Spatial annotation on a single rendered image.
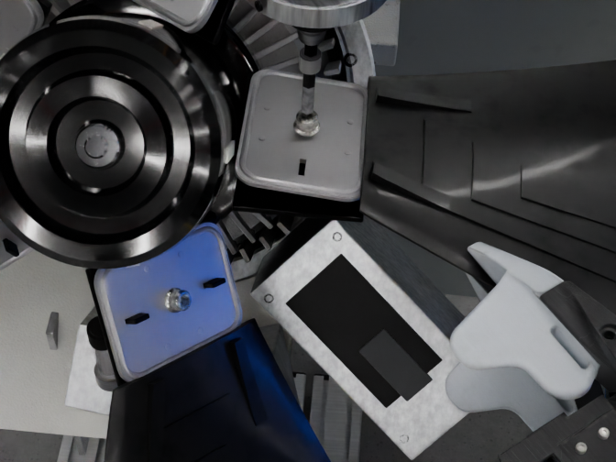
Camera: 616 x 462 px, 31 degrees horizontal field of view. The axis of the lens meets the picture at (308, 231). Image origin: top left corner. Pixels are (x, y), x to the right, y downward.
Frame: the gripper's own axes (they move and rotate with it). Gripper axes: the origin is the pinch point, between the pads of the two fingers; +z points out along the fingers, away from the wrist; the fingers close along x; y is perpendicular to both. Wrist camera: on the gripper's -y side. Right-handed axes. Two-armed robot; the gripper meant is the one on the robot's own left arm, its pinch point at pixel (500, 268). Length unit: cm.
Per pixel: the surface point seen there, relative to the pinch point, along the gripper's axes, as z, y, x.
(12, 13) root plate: 22.1, 14.1, -7.0
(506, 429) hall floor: 31, -39, 123
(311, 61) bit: 10.9, 3.5, -6.9
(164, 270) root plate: 11.7, 13.0, 4.1
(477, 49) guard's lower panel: 57, -47, 62
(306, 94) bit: 11.2, 3.7, -4.5
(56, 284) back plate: 27.9, 17.0, 23.7
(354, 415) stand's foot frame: 42, -17, 112
